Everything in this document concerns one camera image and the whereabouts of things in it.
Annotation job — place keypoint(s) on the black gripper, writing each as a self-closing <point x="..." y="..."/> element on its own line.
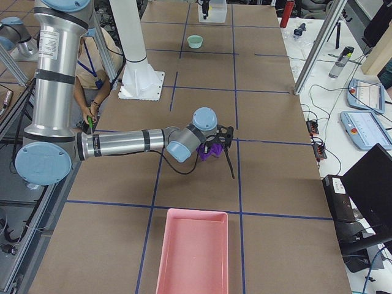
<point x="204" y="5"/>
<point x="209" y="144"/>

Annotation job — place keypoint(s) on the purple cloth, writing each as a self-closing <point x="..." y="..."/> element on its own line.
<point x="203" y="156"/>

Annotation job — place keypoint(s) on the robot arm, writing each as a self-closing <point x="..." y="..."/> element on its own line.
<point x="50" y="146"/>
<point x="15" y="33"/>

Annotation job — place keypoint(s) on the clear plastic storage box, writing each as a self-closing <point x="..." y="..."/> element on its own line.
<point x="217" y="12"/>

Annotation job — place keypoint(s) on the black computer box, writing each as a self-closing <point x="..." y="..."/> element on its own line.
<point x="338" y="200"/>

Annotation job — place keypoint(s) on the pale green bowl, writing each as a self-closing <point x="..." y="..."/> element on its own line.
<point x="195" y="41"/>

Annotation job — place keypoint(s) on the red bottle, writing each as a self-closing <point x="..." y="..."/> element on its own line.
<point x="287" y="13"/>

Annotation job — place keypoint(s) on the black power strip left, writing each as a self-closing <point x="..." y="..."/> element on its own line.
<point x="312" y="127"/>

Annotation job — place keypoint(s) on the black power strip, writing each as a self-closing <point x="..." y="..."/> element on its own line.
<point x="319" y="150"/>
<point x="312" y="127"/>

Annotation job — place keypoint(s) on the black power strip right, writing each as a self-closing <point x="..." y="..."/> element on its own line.
<point x="319" y="150"/>

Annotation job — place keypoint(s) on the pink plastic tray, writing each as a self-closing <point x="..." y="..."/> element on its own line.
<point x="194" y="256"/>

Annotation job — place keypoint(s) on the green screwdriver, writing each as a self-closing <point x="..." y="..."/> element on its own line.
<point x="91" y="124"/>

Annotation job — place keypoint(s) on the seated person beige shirt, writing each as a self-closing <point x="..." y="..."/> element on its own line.
<point x="92" y="84"/>

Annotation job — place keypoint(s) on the clear water bottle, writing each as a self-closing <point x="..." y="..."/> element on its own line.
<point x="341" y="62"/>

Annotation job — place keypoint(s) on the teach pendant near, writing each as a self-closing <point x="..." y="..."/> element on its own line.
<point x="365" y="129"/>

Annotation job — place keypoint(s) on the teach pendant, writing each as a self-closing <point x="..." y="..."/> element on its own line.
<point x="364" y="95"/>
<point x="365" y="129"/>

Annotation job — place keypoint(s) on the teach pendant far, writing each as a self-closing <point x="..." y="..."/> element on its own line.
<point x="364" y="95"/>

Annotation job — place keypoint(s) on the black monitor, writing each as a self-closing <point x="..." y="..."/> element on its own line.
<point x="368" y="183"/>

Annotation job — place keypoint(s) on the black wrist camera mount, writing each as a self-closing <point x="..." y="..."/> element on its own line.
<point x="224" y="135"/>

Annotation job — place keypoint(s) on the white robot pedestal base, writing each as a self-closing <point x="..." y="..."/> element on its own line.
<point x="139" y="81"/>

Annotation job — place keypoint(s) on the aluminium frame post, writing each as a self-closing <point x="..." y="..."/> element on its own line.
<point x="325" y="30"/>

